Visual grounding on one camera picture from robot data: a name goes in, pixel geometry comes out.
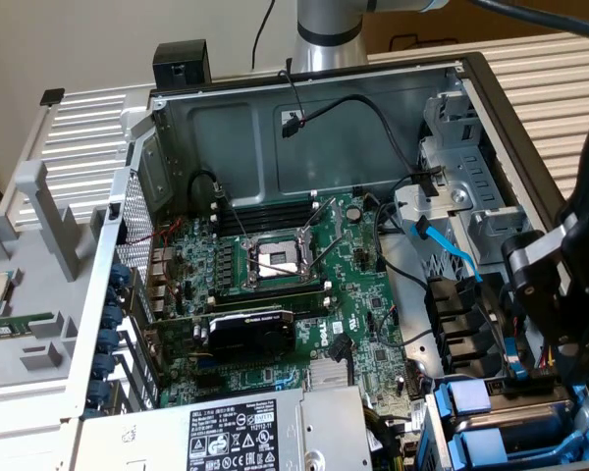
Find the blue SATA wire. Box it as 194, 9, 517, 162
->
503, 337, 529, 382
408, 218, 484, 284

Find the red yellow power wire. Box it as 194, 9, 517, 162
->
501, 342, 557, 394

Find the silver disk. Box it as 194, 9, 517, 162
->
432, 377, 589, 460

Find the blue disk carrier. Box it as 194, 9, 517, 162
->
446, 425, 589, 471

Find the silver metal drive cage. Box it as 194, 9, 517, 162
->
392, 90, 546, 276

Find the black plastic clip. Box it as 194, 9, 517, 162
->
410, 165, 447, 198

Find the white label tag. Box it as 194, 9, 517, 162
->
409, 397, 427, 429

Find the green motherboard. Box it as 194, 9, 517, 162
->
146, 189, 426, 436

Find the metal socket cover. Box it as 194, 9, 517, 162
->
297, 195, 344, 272

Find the silver chipset heatsink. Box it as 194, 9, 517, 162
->
307, 360, 349, 390

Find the black RAM slot white latch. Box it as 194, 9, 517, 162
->
210, 281, 332, 308
292, 296, 332, 319
208, 205, 320, 227
208, 193, 320, 213

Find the thin metal locking lever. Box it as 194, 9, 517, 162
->
214, 182, 250, 245
251, 260, 303, 279

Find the silver CPU socket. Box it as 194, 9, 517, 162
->
240, 231, 323, 291

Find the black graphics card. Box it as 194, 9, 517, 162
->
144, 306, 298, 367

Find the open grey PC case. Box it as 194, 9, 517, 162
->
66, 51, 589, 471

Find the silver power supply unit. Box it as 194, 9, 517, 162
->
76, 385, 374, 471

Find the black plastic block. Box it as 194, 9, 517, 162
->
151, 39, 213, 93

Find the grey plastic parts rack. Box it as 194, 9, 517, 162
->
0, 160, 110, 393

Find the small black end cap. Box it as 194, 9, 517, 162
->
38, 87, 66, 107

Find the green RAM stick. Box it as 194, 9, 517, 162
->
0, 313, 55, 343

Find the thin black red wire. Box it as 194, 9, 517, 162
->
372, 304, 400, 344

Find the black wire angled connector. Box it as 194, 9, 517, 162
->
330, 334, 352, 389

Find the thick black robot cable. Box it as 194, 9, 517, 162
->
470, 0, 589, 44

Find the black supply wire bundle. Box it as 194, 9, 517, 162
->
362, 406, 413, 471

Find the black wire with connector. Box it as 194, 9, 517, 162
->
279, 93, 421, 177

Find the thin black hooked wire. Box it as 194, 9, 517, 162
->
277, 68, 308, 128

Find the short black looped wire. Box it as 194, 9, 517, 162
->
188, 169, 223, 217

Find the thin black hanging cable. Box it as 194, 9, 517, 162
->
249, 0, 279, 71

